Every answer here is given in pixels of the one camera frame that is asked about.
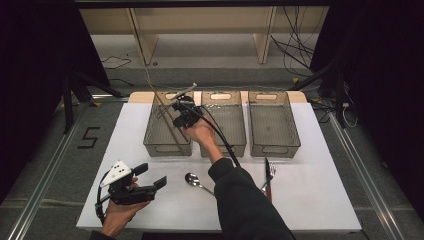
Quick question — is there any hand-held gripper cable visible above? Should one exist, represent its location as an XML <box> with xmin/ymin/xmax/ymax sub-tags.
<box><xmin>186</xmin><ymin>102</ymin><xmax>242</xmax><ymax>168</ymax></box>
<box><xmin>94</xmin><ymin>169</ymin><xmax>114</xmax><ymax>227</ymax></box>

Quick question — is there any right hand-held gripper cable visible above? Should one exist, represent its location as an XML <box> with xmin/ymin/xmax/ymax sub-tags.
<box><xmin>186</xmin><ymin>102</ymin><xmax>242</xmax><ymax>168</ymax></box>

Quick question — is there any wooden-handled metal fork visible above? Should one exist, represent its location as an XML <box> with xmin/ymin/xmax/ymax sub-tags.
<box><xmin>260</xmin><ymin>162</ymin><xmax>279</xmax><ymax>195</ymax></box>

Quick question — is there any person's left hand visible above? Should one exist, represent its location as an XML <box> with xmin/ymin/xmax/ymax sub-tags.
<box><xmin>100</xmin><ymin>199</ymin><xmax>152</xmax><ymax>238</ymax></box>

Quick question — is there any person's right hand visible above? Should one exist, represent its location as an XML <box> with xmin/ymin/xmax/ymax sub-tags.
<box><xmin>181</xmin><ymin>118</ymin><xmax>218</xmax><ymax>152</ymax></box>

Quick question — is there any black curtain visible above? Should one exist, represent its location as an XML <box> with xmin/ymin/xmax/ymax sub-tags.
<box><xmin>309</xmin><ymin>0</ymin><xmax>424</xmax><ymax>221</ymax></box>
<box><xmin>0</xmin><ymin>0</ymin><xmax>112</xmax><ymax>204</ymax></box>

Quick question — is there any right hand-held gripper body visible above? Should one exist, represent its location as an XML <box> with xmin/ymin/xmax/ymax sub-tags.
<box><xmin>171</xmin><ymin>83</ymin><xmax>203</xmax><ymax>130</ymax></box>

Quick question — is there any bundle of black cables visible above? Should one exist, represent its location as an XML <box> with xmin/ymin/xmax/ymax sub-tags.
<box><xmin>270</xmin><ymin>6</ymin><xmax>317</xmax><ymax>78</ymax></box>

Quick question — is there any smoky translucent plastic bin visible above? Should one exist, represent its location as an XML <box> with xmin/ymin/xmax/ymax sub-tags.
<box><xmin>247</xmin><ymin>90</ymin><xmax>302</xmax><ymax>159</ymax></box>
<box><xmin>143</xmin><ymin>90</ymin><xmax>195</xmax><ymax>158</ymax></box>
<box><xmin>198</xmin><ymin>90</ymin><xmax>248</xmax><ymax>158</ymax></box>

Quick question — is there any white table sheet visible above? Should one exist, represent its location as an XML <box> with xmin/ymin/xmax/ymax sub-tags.
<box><xmin>75</xmin><ymin>101</ymin><xmax>363</xmax><ymax>233</ymax></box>

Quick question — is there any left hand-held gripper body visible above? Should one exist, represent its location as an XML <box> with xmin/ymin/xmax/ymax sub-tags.
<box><xmin>99</xmin><ymin>160</ymin><xmax>158</xmax><ymax>206</ymax></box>

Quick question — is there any thin black floor cable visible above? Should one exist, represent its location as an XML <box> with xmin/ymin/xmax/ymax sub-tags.
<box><xmin>101</xmin><ymin>54</ymin><xmax>133</xmax><ymax>71</ymax></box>

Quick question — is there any wooden-handled table knife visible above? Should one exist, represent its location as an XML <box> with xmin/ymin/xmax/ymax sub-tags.
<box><xmin>264</xmin><ymin>157</ymin><xmax>273</xmax><ymax>204</ymax></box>

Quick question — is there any left hand-held gripper cable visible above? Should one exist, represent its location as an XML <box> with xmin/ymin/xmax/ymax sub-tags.
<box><xmin>94</xmin><ymin>169</ymin><xmax>114</xmax><ymax>227</ymax></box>

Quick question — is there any metal spoon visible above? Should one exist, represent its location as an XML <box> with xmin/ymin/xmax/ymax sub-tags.
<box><xmin>184</xmin><ymin>172</ymin><xmax>216</xmax><ymax>197</ymax></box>

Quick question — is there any black metal stand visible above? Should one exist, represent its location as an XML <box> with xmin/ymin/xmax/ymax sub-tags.
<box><xmin>288</xmin><ymin>63</ymin><xmax>348</xmax><ymax>130</ymax></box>
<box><xmin>61</xmin><ymin>71</ymin><xmax>125</xmax><ymax>134</ymax></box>

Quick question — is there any aluminium floor rail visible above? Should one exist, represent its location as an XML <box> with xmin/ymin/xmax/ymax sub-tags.
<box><xmin>328</xmin><ymin>111</ymin><xmax>406</xmax><ymax>240</ymax></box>
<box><xmin>6</xmin><ymin>99</ymin><xmax>92</xmax><ymax>240</ymax></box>

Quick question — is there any light wooden desk frame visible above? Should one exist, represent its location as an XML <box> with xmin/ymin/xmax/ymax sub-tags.
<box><xmin>79</xmin><ymin>6</ymin><xmax>330</xmax><ymax>66</ymax></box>

